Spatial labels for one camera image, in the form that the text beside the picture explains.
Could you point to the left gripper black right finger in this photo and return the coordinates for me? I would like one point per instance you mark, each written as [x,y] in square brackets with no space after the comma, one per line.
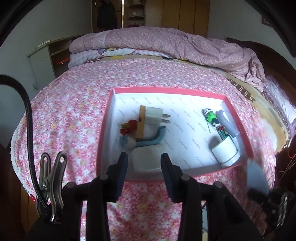
[180,187]

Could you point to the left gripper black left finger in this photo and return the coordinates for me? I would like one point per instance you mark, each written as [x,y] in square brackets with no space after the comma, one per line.
[108,187]

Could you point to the white earbuds charging case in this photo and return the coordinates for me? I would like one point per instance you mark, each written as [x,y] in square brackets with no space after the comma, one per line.
[147,159]

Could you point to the blue curved plastic handle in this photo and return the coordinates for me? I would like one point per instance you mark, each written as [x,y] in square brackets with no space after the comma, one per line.
[129,143]

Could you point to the white plastic bottle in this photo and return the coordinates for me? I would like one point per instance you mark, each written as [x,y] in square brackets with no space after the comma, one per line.
[226,152]

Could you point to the red yellow figure keychain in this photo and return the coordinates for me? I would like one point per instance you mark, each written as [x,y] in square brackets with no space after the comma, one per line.
[128,128]

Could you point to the small wooden block piece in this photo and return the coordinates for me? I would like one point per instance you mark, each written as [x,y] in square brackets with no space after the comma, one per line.
[140,123]

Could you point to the green figure keychain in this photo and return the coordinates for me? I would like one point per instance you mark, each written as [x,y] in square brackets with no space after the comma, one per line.
[210,117]

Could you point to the white wall charger plug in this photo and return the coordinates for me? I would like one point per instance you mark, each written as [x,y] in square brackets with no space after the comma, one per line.
[155,116]

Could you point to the grey plastic oval case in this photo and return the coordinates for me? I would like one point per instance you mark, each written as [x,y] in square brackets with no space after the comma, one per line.
[256,178]

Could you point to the silver spring clamp right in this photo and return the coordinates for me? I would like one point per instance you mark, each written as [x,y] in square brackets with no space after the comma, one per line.
[282,209]

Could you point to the silver spring clamp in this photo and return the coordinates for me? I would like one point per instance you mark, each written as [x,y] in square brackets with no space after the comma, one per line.
[282,209]
[50,183]

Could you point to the silver spring clamp left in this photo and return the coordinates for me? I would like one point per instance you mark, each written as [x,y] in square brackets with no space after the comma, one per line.
[50,183]

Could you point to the pink shallow cardboard box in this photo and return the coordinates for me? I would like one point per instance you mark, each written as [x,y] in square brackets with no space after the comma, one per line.
[189,137]

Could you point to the pink floral bed sheet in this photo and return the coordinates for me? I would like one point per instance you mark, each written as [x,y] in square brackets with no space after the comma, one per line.
[68,114]

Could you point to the white bedside shelf cabinet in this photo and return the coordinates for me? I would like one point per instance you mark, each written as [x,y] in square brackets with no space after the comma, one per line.
[49,60]

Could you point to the purple folded quilt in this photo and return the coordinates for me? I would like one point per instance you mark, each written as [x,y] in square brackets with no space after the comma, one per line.
[242,63]

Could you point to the dark wooden headboard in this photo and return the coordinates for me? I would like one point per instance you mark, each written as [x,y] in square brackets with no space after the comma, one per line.
[269,57]

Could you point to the wooden wardrobe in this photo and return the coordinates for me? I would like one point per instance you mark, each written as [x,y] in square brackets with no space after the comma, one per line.
[186,15]

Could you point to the framed wall picture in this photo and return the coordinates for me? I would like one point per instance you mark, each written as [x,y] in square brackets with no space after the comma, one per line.
[265,22]

